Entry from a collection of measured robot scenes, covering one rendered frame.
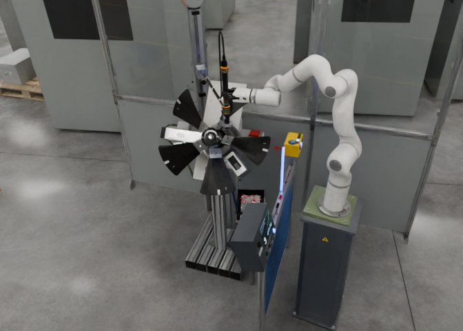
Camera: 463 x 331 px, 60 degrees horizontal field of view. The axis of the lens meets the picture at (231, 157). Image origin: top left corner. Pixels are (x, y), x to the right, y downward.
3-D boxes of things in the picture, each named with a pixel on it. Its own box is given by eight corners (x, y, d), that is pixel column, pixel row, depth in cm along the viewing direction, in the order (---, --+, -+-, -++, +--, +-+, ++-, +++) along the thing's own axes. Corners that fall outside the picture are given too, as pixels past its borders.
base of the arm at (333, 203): (355, 203, 232) (362, 179, 221) (342, 223, 220) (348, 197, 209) (325, 190, 241) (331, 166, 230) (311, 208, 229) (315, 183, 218)
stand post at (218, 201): (217, 250, 330) (210, 160, 278) (227, 252, 328) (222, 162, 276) (215, 254, 327) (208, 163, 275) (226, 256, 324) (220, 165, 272)
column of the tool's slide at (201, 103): (205, 207, 374) (187, 7, 271) (213, 205, 376) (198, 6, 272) (207, 211, 369) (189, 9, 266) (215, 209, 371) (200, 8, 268)
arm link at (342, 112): (331, 167, 212) (344, 153, 222) (353, 171, 205) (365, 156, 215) (323, 76, 189) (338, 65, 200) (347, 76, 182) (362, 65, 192)
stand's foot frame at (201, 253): (213, 215, 365) (212, 208, 360) (260, 225, 353) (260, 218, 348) (186, 267, 317) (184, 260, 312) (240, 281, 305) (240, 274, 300)
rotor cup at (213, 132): (203, 149, 258) (196, 146, 245) (207, 127, 259) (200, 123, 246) (224, 152, 254) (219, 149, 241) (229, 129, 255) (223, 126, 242)
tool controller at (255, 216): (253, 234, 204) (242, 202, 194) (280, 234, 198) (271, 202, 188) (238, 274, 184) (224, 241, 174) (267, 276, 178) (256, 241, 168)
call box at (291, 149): (287, 144, 281) (289, 131, 275) (302, 146, 278) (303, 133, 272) (282, 156, 268) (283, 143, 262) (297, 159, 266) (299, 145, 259)
